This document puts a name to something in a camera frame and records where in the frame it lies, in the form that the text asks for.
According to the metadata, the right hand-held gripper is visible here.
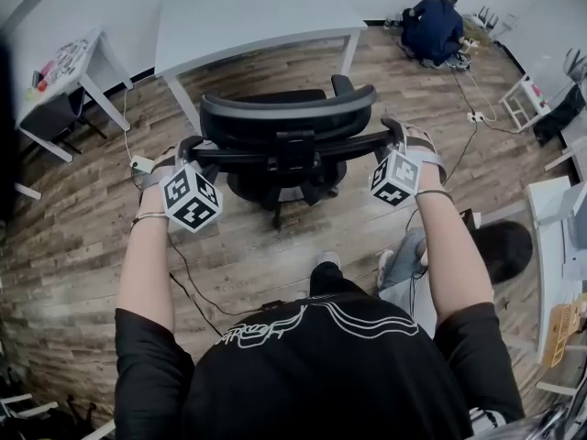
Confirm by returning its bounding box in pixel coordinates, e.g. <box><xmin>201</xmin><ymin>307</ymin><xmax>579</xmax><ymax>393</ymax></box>
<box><xmin>370</xmin><ymin>117</ymin><xmax>448</xmax><ymax>210</ymax></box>

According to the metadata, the black floor cable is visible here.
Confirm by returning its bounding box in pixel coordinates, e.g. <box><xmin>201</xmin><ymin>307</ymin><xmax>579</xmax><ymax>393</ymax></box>
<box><xmin>440</xmin><ymin>67</ymin><xmax>479</xmax><ymax>188</ymax></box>

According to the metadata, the white desk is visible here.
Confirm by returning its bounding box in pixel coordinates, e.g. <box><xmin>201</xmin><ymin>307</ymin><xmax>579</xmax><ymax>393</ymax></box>
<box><xmin>524</xmin><ymin>175</ymin><xmax>587</xmax><ymax>367</ymax></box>

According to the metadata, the black office chair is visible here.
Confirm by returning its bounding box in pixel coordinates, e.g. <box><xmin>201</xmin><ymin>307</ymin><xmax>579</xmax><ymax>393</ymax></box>
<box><xmin>176</xmin><ymin>74</ymin><xmax>416</xmax><ymax>231</ymax></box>

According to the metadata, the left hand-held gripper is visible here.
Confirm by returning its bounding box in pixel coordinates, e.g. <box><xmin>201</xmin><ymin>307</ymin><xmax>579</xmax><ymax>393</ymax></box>
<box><xmin>137</xmin><ymin>135</ymin><xmax>225</xmax><ymax>235</ymax></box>

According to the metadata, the person's black trouser leg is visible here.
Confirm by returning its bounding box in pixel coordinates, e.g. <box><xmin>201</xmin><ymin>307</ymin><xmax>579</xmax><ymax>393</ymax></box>
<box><xmin>308</xmin><ymin>260</ymin><xmax>369</xmax><ymax>303</ymax></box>

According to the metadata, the yellow floor cable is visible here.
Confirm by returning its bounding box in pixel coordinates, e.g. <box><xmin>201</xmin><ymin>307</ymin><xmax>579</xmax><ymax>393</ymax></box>
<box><xmin>462</xmin><ymin>38</ymin><xmax>499</xmax><ymax>123</ymax></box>

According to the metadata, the person's white shoe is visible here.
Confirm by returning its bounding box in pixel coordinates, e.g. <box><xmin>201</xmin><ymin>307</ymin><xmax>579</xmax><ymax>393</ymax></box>
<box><xmin>316</xmin><ymin>250</ymin><xmax>342</xmax><ymax>270</ymax></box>

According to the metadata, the sheet of printed stickers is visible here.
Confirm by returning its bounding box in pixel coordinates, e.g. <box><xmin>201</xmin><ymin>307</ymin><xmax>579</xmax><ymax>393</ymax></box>
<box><xmin>44</xmin><ymin>37</ymin><xmax>92</xmax><ymax>87</ymax></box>

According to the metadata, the yellow wooden rack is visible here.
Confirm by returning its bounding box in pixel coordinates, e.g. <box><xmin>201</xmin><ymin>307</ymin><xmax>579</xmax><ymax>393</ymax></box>
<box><xmin>547</xmin><ymin>302</ymin><xmax>584</xmax><ymax>369</ymax></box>

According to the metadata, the person's black printed t-shirt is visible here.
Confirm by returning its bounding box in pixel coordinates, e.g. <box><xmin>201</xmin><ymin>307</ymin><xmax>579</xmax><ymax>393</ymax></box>
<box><xmin>114</xmin><ymin>290</ymin><xmax>526</xmax><ymax>440</ymax></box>

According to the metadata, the white open-frame stool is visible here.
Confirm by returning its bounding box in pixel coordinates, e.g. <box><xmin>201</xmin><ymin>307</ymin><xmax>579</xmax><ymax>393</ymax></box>
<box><xmin>498</xmin><ymin>73</ymin><xmax>552</xmax><ymax>134</ymax></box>

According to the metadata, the black stool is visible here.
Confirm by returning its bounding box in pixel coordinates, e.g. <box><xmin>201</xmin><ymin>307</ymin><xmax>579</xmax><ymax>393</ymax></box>
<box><xmin>476</xmin><ymin>5</ymin><xmax>502</xmax><ymax>30</ymax></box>

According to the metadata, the small white table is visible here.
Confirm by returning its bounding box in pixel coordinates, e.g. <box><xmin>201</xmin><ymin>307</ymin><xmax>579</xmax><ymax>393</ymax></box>
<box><xmin>13</xmin><ymin>27</ymin><xmax>135</xmax><ymax>164</ymax></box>

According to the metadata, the person's right forearm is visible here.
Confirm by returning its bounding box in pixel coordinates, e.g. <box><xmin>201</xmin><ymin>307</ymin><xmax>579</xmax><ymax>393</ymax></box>
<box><xmin>414</xmin><ymin>185</ymin><xmax>497</xmax><ymax>339</ymax></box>

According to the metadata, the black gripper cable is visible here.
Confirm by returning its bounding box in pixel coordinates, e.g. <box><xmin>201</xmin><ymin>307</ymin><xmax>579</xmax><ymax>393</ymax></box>
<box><xmin>166</xmin><ymin>230</ymin><xmax>265</xmax><ymax>336</ymax></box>

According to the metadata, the black bag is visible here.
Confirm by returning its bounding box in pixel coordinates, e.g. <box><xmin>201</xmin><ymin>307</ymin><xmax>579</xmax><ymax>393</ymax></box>
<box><xmin>533</xmin><ymin>82</ymin><xmax>587</xmax><ymax>147</ymax></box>

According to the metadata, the person's left forearm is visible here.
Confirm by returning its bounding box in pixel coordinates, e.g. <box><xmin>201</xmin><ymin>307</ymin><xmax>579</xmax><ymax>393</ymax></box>
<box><xmin>116</xmin><ymin>189</ymin><xmax>178</xmax><ymax>335</ymax></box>

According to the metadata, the dark grey chair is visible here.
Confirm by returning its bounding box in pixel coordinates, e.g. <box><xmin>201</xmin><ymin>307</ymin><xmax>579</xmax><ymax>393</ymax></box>
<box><xmin>19</xmin><ymin>90</ymin><xmax>109</xmax><ymax>156</ymax></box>

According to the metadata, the person's right hand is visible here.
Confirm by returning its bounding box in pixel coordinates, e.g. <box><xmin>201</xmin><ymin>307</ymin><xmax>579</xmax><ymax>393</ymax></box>
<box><xmin>405</xmin><ymin>125</ymin><xmax>436</xmax><ymax>149</ymax></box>

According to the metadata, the white floor cable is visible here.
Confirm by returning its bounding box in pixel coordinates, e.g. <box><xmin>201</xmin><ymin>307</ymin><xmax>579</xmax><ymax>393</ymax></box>
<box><xmin>121</xmin><ymin>87</ymin><xmax>135</xmax><ymax>158</ymax></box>

